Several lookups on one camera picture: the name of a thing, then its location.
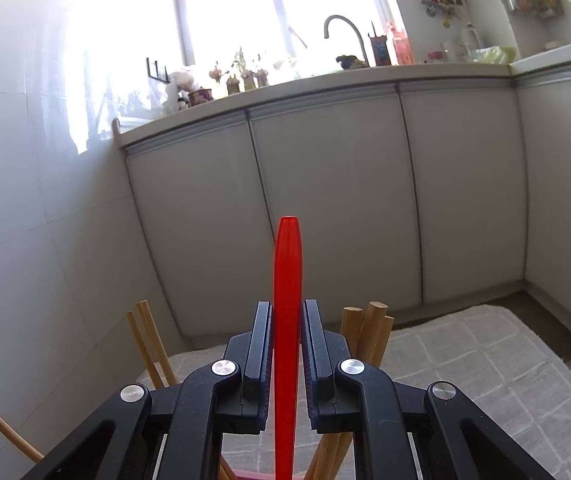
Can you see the black dish rack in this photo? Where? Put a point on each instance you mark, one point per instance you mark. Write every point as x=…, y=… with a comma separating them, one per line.
x=157, y=72

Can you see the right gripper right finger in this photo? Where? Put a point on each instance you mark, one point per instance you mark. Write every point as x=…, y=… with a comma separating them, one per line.
x=399, y=431

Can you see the red plastic spoon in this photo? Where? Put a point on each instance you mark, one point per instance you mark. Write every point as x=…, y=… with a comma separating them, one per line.
x=288, y=284

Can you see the red bottle on counter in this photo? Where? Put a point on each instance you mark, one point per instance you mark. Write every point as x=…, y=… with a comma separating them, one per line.
x=401, y=45

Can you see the chrome kitchen faucet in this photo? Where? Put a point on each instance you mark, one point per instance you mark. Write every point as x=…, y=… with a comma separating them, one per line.
x=345, y=40

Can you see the green bowl on counter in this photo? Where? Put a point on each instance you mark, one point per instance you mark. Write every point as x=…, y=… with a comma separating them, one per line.
x=496, y=55

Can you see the wooden chopstick in holder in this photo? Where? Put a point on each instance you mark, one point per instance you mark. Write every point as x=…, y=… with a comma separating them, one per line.
x=25, y=447

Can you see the pink perforated utensil holder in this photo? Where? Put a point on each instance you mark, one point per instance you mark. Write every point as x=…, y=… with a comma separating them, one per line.
x=253, y=475

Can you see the grey checked tablecloth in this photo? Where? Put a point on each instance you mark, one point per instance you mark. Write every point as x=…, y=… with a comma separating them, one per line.
x=503, y=366

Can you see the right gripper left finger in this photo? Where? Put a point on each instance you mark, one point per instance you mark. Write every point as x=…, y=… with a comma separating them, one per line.
x=174, y=432

